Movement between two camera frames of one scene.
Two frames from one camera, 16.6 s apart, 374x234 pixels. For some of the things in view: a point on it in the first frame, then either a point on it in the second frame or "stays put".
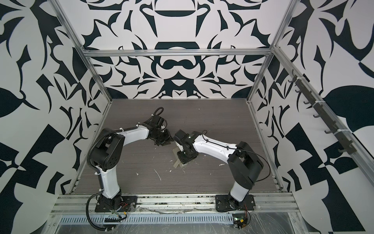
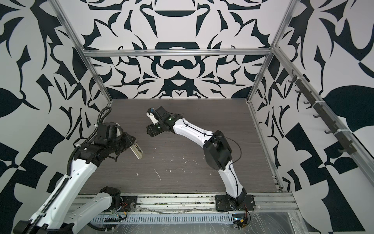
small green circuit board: [239, 220] stays put
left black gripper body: [163, 138] → [121, 142]
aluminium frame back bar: [177, 52] stays put
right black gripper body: [185, 156] → [157, 129]
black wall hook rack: [348, 147] stays put
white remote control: [175, 150] → [137, 150]
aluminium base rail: [81, 204] stays put
